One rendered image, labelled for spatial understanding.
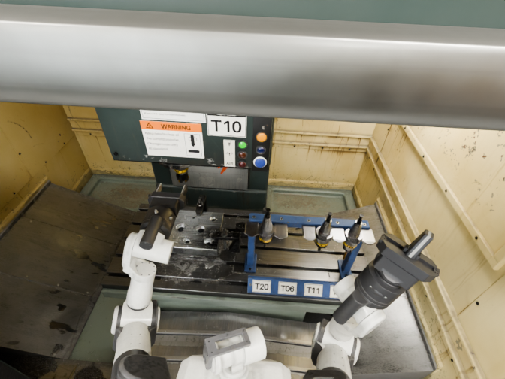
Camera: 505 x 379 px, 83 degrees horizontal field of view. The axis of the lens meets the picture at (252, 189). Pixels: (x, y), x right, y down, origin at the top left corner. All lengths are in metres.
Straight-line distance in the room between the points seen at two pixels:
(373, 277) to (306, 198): 1.55
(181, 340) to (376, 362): 0.82
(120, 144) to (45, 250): 1.14
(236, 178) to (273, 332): 0.82
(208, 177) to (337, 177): 0.99
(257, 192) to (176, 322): 0.83
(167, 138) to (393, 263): 0.61
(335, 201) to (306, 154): 0.43
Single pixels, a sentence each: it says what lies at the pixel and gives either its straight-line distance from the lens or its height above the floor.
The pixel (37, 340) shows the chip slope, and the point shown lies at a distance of 1.72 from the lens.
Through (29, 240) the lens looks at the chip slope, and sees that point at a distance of 1.94.
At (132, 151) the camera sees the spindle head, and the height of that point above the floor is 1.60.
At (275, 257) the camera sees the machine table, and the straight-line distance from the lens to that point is 1.42.
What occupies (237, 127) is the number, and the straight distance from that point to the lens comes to 0.73.
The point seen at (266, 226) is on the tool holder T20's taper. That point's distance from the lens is 1.07.
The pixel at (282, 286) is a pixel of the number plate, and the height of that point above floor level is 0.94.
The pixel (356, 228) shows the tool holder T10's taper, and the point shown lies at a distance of 1.12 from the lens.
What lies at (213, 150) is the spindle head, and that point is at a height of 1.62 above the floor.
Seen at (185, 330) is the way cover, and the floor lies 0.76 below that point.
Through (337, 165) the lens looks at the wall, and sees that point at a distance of 2.14.
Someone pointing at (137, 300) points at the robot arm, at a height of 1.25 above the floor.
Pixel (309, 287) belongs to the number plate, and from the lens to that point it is 1.31.
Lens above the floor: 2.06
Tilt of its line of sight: 42 degrees down
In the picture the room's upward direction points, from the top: 2 degrees clockwise
